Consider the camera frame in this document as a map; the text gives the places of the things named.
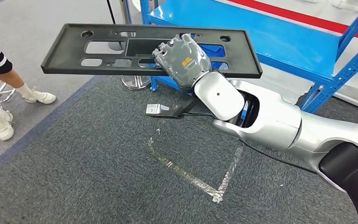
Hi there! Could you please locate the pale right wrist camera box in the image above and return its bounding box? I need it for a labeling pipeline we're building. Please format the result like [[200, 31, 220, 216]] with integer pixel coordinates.
[[145, 103, 170, 116]]

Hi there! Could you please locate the black plastic panel part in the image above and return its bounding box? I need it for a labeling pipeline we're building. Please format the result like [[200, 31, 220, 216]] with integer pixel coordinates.
[[41, 23, 263, 79]]

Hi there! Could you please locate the thin black cord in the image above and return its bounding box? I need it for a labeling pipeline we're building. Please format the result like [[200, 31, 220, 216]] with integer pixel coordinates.
[[106, 0, 117, 25]]

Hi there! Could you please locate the red barrier belt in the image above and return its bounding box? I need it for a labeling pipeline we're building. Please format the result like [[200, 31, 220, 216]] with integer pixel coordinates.
[[227, 0, 358, 41]]

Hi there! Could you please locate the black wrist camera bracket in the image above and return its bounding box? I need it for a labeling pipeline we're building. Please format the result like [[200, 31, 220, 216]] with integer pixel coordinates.
[[145, 96, 198, 119]]

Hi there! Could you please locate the blue metal shelf rack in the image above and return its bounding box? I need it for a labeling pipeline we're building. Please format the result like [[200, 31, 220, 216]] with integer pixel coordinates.
[[138, 0, 358, 113]]

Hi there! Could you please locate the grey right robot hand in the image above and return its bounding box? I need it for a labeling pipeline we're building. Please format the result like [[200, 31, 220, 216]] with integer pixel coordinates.
[[151, 33, 212, 92]]

